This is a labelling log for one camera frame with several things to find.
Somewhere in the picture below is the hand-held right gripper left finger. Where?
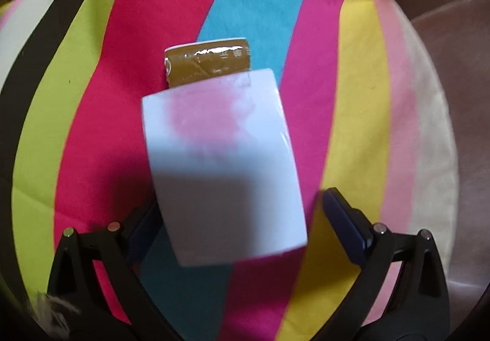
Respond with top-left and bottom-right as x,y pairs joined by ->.
48,203 -> 180,341

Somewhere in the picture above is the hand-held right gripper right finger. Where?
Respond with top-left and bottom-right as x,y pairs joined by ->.
322,188 -> 450,341

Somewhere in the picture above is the white box pink blot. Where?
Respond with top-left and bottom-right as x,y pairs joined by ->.
141,68 -> 309,268

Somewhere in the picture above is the small gold brown box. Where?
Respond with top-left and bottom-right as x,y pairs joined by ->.
164,38 -> 251,89

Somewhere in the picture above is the colourful striped blanket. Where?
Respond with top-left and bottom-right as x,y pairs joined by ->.
0,0 -> 460,341

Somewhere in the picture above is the pink bed sheet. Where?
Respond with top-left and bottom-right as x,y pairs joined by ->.
367,0 -> 490,326

